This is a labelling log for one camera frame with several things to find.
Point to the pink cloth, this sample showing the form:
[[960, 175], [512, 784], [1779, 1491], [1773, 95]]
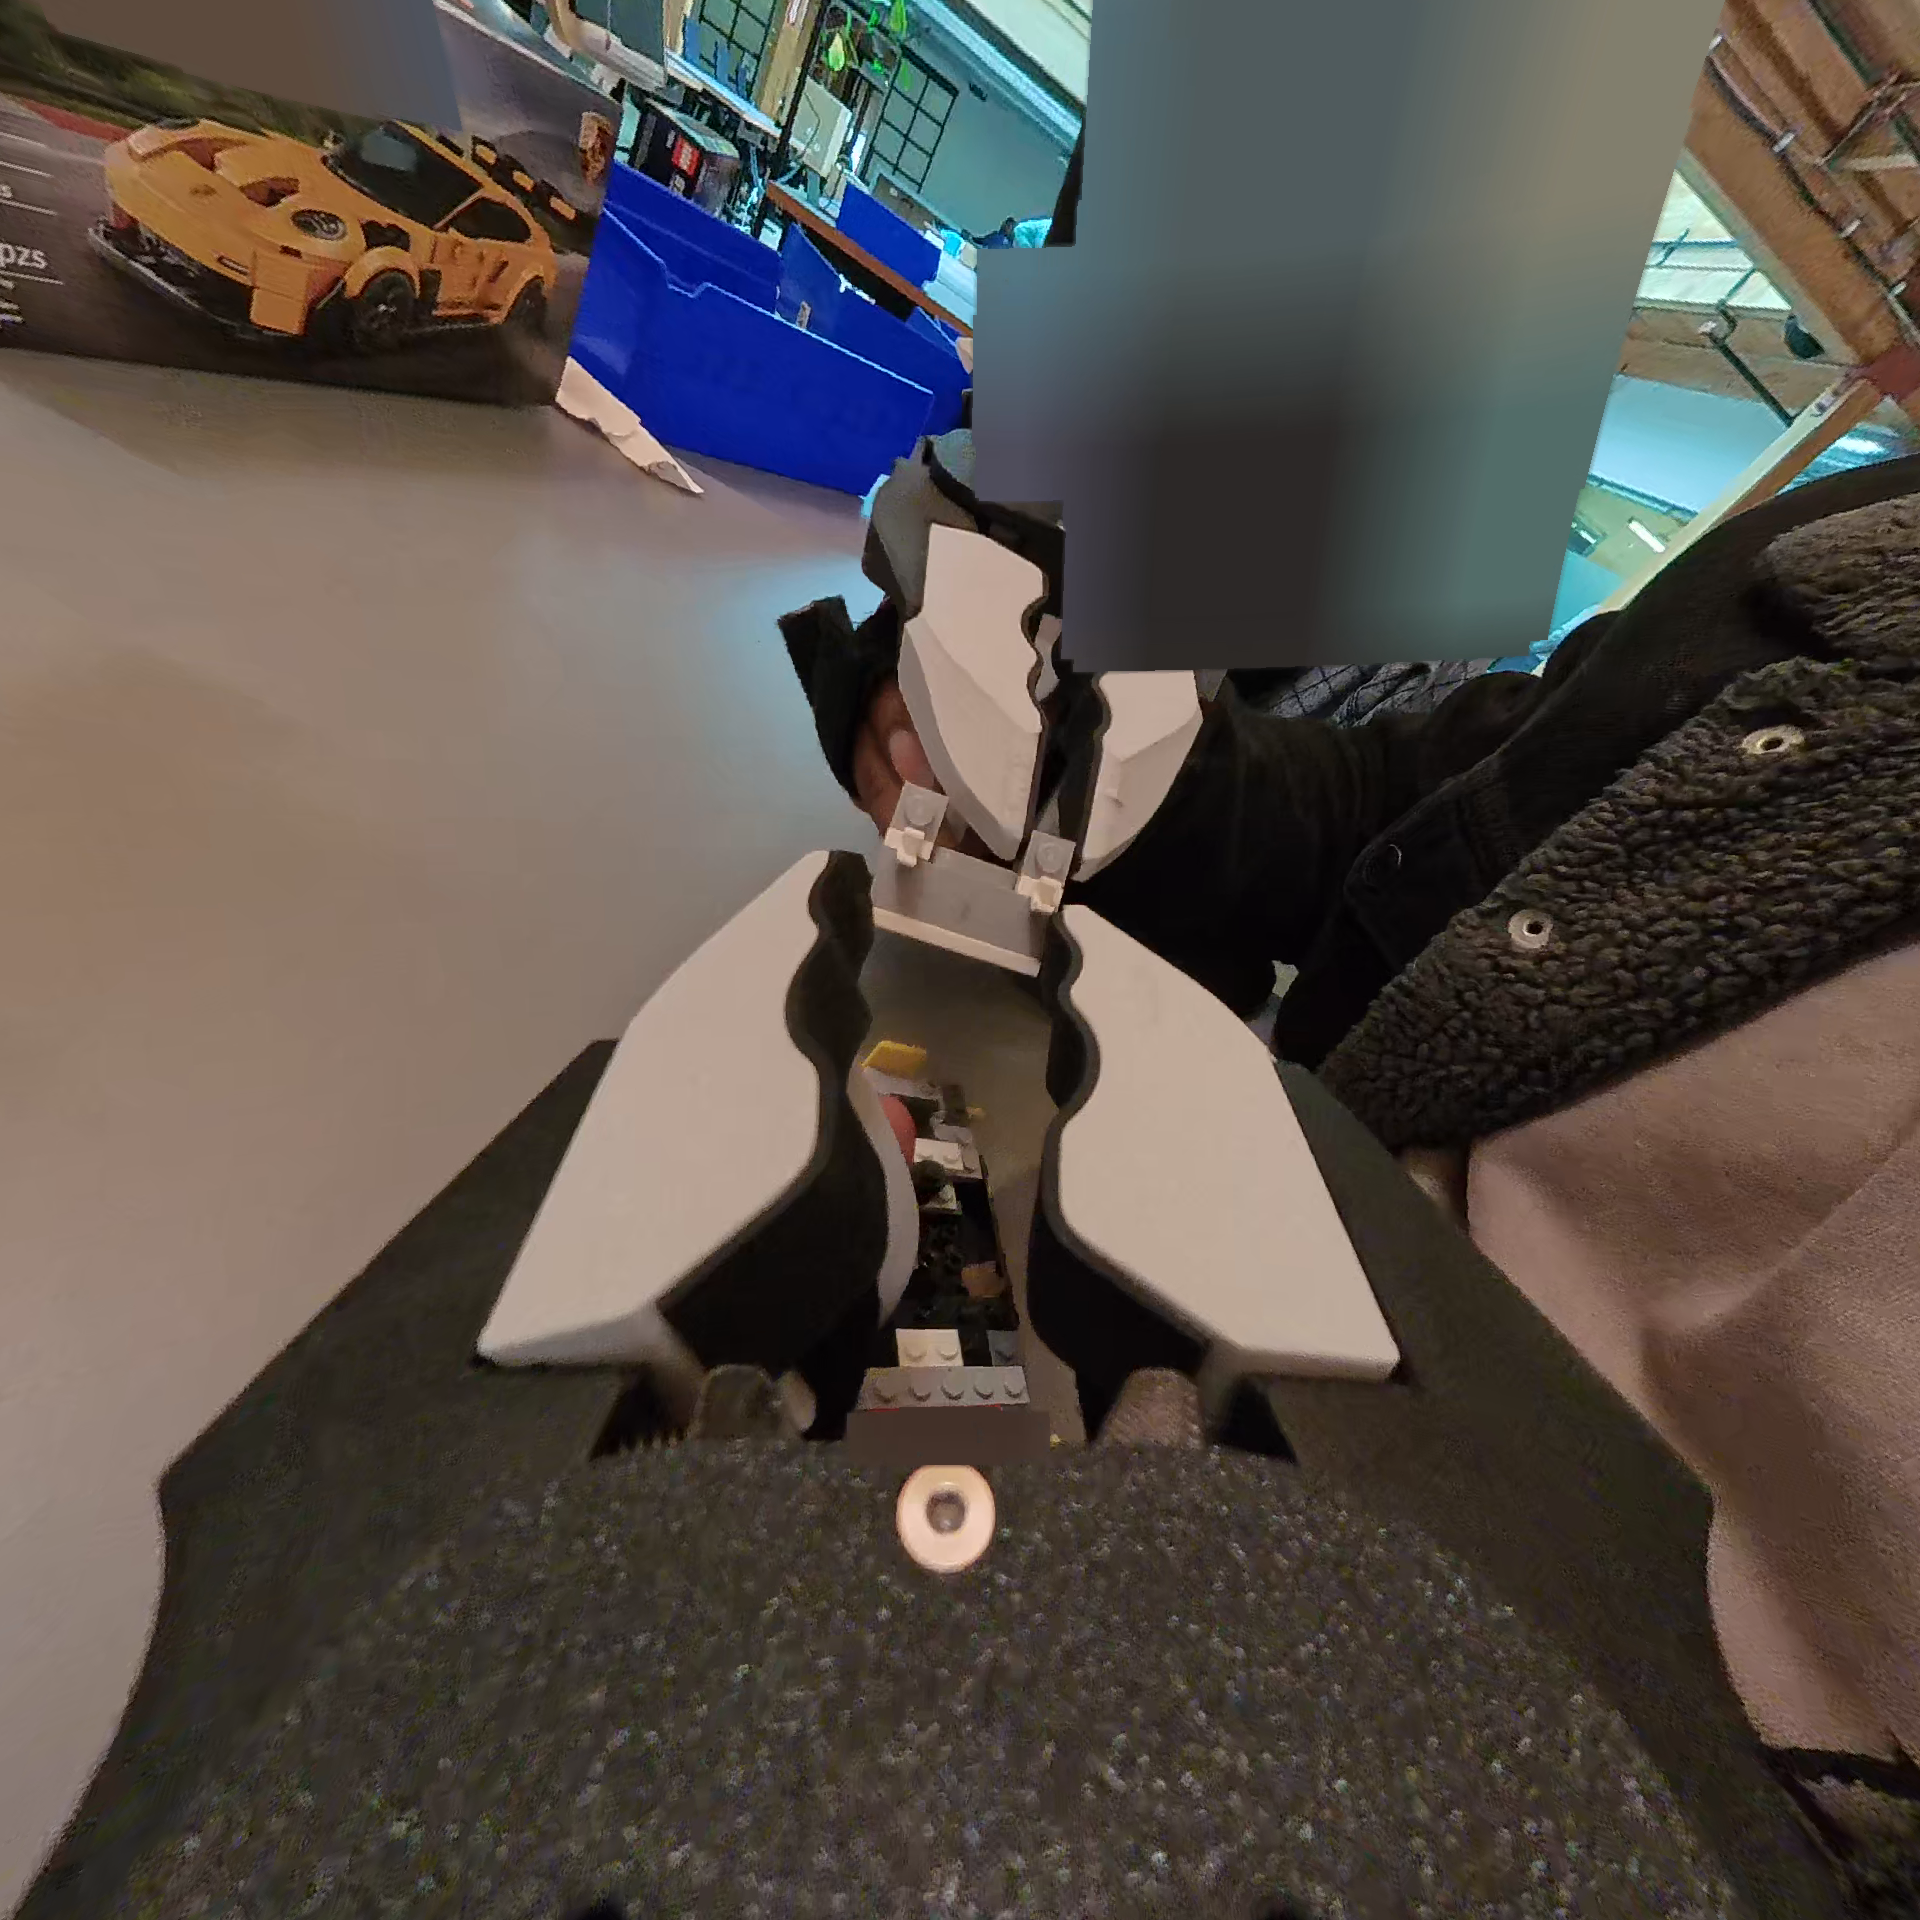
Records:
[[1725, 1277]]

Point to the large blue bin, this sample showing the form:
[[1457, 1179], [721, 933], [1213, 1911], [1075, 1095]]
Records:
[[750, 376]]

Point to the white crumpled tissue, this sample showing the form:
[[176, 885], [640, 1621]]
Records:
[[629, 435]]

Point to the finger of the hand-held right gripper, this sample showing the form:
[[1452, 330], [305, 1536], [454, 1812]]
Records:
[[968, 675], [1149, 735]]

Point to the white toy brick plate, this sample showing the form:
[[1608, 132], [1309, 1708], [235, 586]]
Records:
[[960, 909]]

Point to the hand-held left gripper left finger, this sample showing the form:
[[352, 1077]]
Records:
[[675, 1171]]

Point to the dark fleece jacket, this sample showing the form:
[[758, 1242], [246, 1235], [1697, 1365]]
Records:
[[1652, 902]]

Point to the person's right hand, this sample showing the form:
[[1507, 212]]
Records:
[[892, 764]]

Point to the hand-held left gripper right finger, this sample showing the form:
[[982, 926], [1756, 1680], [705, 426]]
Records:
[[1214, 1186]]

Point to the black toy car box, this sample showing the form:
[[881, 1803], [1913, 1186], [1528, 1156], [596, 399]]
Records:
[[300, 224]]

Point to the grey desk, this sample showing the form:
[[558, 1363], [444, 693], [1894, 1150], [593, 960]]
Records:
[[375, 750]]

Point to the toy brick car chassis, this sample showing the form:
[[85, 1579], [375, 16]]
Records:
[[945, 1277]]

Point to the small dark toy box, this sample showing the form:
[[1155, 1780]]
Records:
[[683, 150]]

